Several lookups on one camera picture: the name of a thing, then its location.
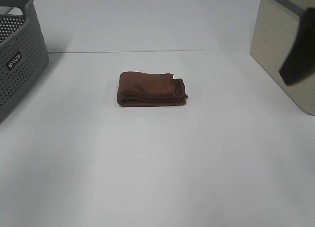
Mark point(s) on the brown towel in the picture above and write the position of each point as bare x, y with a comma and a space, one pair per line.
138, 89

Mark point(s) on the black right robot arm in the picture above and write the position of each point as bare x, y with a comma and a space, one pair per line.
300, 62

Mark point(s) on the grey perforated plastic basket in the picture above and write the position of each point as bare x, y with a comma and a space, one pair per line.
23, 54

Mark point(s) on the beige plastic bin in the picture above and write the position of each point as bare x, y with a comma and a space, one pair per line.
275, 31

